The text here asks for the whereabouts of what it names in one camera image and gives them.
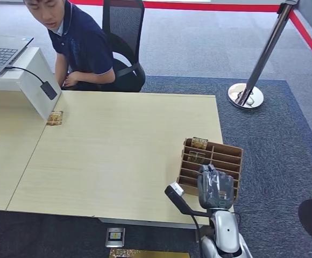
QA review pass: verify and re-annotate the grey laptop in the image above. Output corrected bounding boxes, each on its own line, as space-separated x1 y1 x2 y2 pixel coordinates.
0 33 35 76

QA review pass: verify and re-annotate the brown printed card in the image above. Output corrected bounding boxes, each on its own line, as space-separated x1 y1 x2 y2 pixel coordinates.
46 110 64 127
190 137 208 151
187 150 207 165

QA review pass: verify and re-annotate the black power adapter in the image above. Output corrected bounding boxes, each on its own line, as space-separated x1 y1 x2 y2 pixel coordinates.
40 81 57 101

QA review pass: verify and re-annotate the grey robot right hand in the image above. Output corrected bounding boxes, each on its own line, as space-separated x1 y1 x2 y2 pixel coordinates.
197 164 235 211

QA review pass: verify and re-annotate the chrome stanchion post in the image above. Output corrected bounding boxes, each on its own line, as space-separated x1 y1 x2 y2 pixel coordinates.
227 0 299 110

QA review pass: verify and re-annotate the person's left hand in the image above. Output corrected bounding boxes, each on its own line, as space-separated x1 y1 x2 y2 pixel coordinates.
64 71 79 88

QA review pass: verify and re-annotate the person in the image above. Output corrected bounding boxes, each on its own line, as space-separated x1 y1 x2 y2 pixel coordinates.
24 0 116 91

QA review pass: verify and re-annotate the white desk riser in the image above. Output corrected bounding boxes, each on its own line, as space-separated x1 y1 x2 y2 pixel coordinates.
0 47 62 121

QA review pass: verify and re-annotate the gold floor mat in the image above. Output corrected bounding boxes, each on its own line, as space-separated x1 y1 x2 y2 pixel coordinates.
109 248 190 258

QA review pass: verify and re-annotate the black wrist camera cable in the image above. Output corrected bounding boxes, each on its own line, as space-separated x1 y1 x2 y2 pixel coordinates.
185 208 212 258

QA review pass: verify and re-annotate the wooden slotted card holder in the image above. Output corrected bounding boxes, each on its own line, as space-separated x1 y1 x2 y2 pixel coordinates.
176 138 244 202

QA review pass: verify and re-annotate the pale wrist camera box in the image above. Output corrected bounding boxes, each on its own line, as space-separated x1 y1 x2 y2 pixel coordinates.
165 182 191 216

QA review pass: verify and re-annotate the black laptop cable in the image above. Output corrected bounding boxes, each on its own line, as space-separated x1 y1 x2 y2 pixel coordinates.
5 65 45 85

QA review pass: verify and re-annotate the black mesh office chair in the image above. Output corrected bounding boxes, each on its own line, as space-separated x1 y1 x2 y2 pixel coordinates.
102 0 147 93

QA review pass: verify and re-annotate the red barrier belt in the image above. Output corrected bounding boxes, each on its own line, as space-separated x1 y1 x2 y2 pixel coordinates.
70 0 281 13
289 10 312 71

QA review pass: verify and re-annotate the metal floor socket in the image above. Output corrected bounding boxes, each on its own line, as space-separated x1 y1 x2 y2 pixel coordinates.
105 227 125 248

